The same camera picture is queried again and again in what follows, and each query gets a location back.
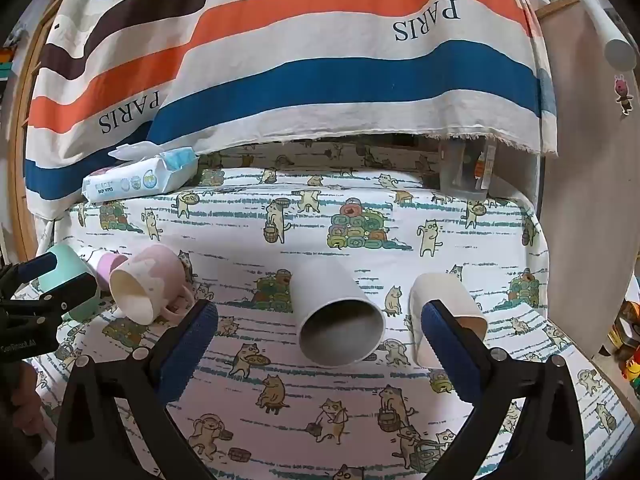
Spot white tube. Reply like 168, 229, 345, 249
575, 0, 637, 71

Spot clear plastic container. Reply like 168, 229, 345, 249
439, 137, 497, 201

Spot white paper cup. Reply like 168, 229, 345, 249
290, 257, 386, 367

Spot colourful toys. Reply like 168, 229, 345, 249
607, 300, 640, 393

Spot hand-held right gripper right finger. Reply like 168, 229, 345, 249
420, 299, 587, 480

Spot small pink cup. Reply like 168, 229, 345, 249
95, 252, 130, 292

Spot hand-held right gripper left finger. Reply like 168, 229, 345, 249
54, 299, 219, 480

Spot cat printed bedsheet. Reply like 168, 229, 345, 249
35, 140, 636, 480

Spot mint green cup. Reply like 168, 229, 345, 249
40, 244, 108, 323

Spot cartoon sticker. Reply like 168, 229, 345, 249
612, 74, 636, 117

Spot wet wipes pack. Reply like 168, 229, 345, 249
81, 142, 199, 204

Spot pink and white mug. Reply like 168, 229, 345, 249
109, 244, 193, 326

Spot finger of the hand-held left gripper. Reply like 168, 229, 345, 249
0, 252, 58, 287
0, 275, 101, 315

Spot wooden board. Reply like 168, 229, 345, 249
534, 0, 640, 361

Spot wooden frame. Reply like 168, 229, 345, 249
7, 0, 76, 261

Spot person's left hand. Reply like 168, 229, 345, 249
0, 360, 45, 441

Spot striped cloth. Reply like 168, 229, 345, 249
22, 0, 558, 221

